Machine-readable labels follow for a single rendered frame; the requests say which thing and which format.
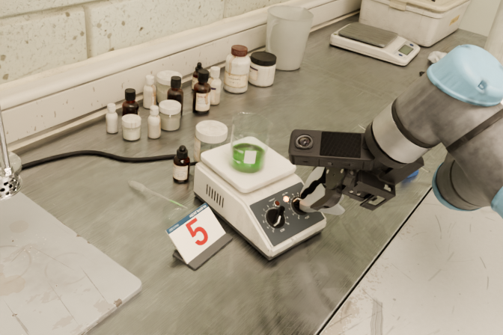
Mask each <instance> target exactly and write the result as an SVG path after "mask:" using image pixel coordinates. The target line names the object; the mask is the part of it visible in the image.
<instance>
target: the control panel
mask: <svg viewBox="0 0 503 335"><path fill-rule="evenodd" d="M303 186H304V185H303V184H302V182H298V183H297V184H295V185H292V186H290V187H288V188H286V189H284V190H281V191H279V192H277V193H275V194H272V195H270V196H268V197H266V198H264V199H262V200H259V201H258V202H256V203H253V204H251V205H249V207H250V209H251V210H252V212H253V214H254V216H255V217H256V219H257V221H258V222H259V224H260V225H261V227H262V229H263V231H264V232H265V233H266V236H267V237H268V239H269V240H270V242H271V244H272V245H273V247H275V246H276V245H279V244H280V243H282V242H284V241H286V240H287V239H289V238H291V237H293V236H295V235H296V234H298V233H301V232H302V231H303V230H306V229H308V228H309V227H311V226H313V225H315V224H317V223H318V222H320V221H322V220H323V219H325V218H324V217H323V215H322V213H321V212H309V213H308V214H306V215H299V214H297V213H296V212H295V211H294V210H293V207H292V200H293V199H294V198H295V197H300V192H301V190H302V188H303ZM285 197H288V199H289V200H288V201H285V200H284V198H285ZM276 201H278V202H279V203H280V204H279V206H277V205H276V204H275V202H276ZM280 206H283V207H284V208H285V211H284V216H285V224H284V226H283V227H281V228H274V227H271V226H270V225H269V223H268V222H267V219H266V214H267V212H268V211H269V210H270V209H277V208H279V207H280Z"/></svg>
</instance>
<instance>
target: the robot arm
mask: <svg viewBox="0 0 503 335"><path fill-rule="evenodd" d="M441 142H442V144H443V145H444V146H445V148H446V150H447V151H448V152H447V155H446V157H445V160H444V162H443V163H441V164H440V165H439V166H438V168H437V169H436V171H435V173H434V175H433V179H432V189H433V193H434V194H435V196H436V198H437V200H438V201H439V202H440V203H441V204H442V205H444V206H446V207H447V208H449V209H453V210H457V211H465V212H471V211H475V210H478V209H481V208H482V207H485V206H490V207H491V209H492V210H493V211H494V212H497V213H498V214H499V215H500V216H501V218H502V219H503V0H501V1H500V3H499V7H498V10H497V12H496V16H495V18H494V20H493V24H492V27H491V29H490V32H489V35H488V38H487V41H486V44H485V47H484V48H483V49H482V48H481V47H478V46H474V45H469V44H467V45H462V46H457V47H455V48H454V49H452V50H451V51H450V52H449V53H448V54H447V55H445V56H444V57H443V58H442V59H440V60H439V61H438V62H436V63H434V64H432V65H431V66H429V67H428V69H427V72H425V73H424V74H423V75H422V76H421V77H420V78H419V79H417V80H416V81H415V82H414V83H413V84H412V85H410V86H409V87H408V88H407V89H406V90H405V91H404V92H403V93H402V94H401V95H400V96H399V97H398V98H396V99H395V100H394V101H393V102H392V103H391V104H389V105H388V106H387V107H386V108H385V109H384V110H383V111H381V112H380V113H379V114H378V115H377V116H376V117H375V118H374V120H373V121H372V122H371V123H370V124H369V125H368V126H367V127H366V130H365V133H358V132H333V131H320V130H307V129H294V130H293V131H292V132H291V135H290V143H289V149H288V154H289V160H290V163H291V164H292V165H303V166H314V168H313V170H312V172H311V174H310V176H309V177H308V179H307V180H306V182H305V184H304V186H303V188H302V190H301V192H300V197H301V198H303V200H300V202H299V209H300V210H302V211H304V212H324V213H328V214H332V215H341V214H343V213H344V212H345V209H344V208H343V207H342V206H341V205H340V204H339V203H340V202H341V201H342V200H343V199H344V194H345V195H347V196H349V198H352V199H354V200H357V201H360V202H363V201H364V202H363V203H361V204H360V206H361V207H364V208H366V209H369V210H371V211H374V210H375V209H377V208H378V207H380V206H381V205H383V204H384V203H386V202H387V201H389V200H390V199H392V198H393V197H395V196H396V192H395V186H396V184H398V183H399V182H401V181H402V180H404V179H405V178H407V177H408V176H409V175H411V174H412V173H414V172H416V171H417V170H418V169H419V168H421V167H423V166H424V160H423V158H422V156H423V155H424V154H425V153H427V152H428V151H430V150H431V149H433V148H434V147H435V146H437V145H438V144H440V143H441ZM385 185H388V187H389V188H390V189H391V191H388V190H386V189H384V187H385ZM377 196H380V197H383V198H385V199H384V200H383V201H381V202H380V203H378V204H377V205H373V204H371V203H369V201H371V200H372V201H375V200H376V199H377Z"/></svg>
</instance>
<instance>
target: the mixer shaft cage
mask: <svg viewBox="0 0 503 335"><path fill-rule="evenodd" d="M0 147H1V150H0V201H3V200H6V199H8V198H10V197H12V196H14V195H15V194H17V193H18V192H19V191H20V190H21V188H22V185H23V182H22V178H21V176H20V171H21V170H22V162H21V159H20V157H19V156H18V155H16V154H15V153H12V152H9V151H7V142H6V137H5V133H4V124H3V119H2V115H1V106H0ZM7 191H8V193H6V192H7ZM5 193H6V194H5Z"/></svg>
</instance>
